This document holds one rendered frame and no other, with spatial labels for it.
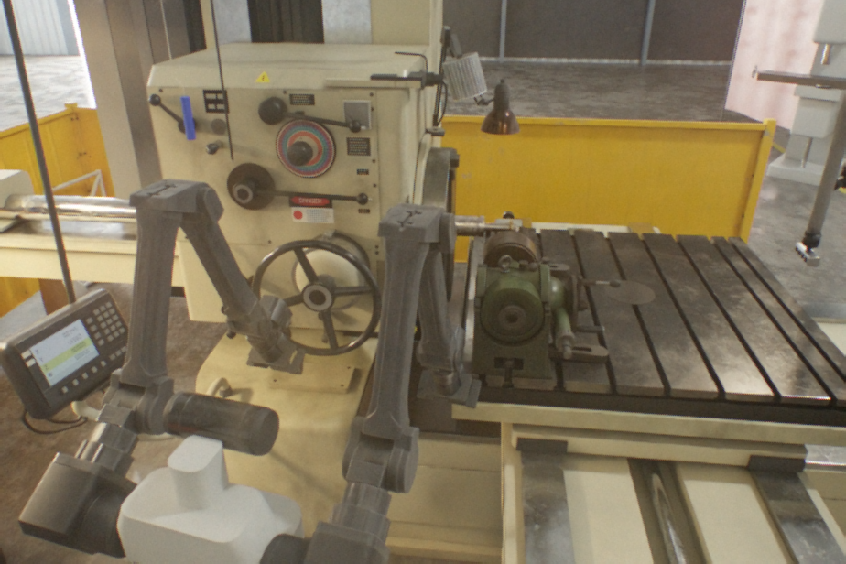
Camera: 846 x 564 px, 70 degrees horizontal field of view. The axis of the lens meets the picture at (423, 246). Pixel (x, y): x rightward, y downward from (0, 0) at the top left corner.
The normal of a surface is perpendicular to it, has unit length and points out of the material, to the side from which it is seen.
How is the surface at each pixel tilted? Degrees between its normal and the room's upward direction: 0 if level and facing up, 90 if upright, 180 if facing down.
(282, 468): 90
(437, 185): 40
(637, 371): 0
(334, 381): 0
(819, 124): 90
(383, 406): 67
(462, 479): 90
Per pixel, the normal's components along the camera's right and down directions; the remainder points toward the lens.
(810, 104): -0.68, 0.31
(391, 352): -0.26, 0.01
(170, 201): 0.96, 0.12
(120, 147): -0.11, 0.42
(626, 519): 0.00, -0.91
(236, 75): -0.08, -0.35
